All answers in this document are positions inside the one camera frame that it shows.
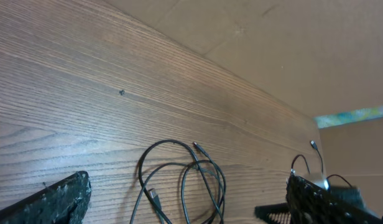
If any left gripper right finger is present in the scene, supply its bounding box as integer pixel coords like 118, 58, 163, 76
286, 170, 381, 224

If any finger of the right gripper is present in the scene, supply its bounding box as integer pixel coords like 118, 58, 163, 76
254, 203, 291, 224

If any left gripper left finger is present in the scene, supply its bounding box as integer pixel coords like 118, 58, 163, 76
0, 171, 91, 224

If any black USB cable bundle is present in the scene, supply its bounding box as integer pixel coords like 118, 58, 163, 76
129, 139, 227, 224

